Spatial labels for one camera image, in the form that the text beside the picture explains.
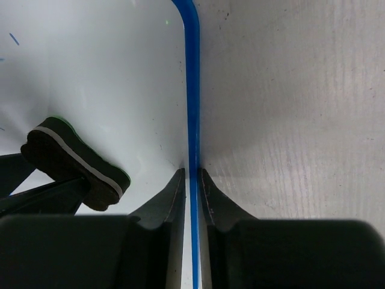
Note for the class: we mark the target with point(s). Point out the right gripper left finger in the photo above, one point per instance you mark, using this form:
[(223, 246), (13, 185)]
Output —
[(140, 250)]

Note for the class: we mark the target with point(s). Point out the green whiteboard eraser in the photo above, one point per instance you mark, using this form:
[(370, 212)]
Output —
[(57, 150)]

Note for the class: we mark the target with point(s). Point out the blue framed whiteboard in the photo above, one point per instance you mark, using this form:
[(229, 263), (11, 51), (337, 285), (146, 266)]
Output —
[(122, 74)]

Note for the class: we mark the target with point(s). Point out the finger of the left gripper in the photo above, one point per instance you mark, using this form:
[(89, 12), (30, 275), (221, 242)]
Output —
[(14, 169), (64, 197)]

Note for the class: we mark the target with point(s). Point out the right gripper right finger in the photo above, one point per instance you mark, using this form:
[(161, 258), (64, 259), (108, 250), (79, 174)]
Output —
[(238, 250)]

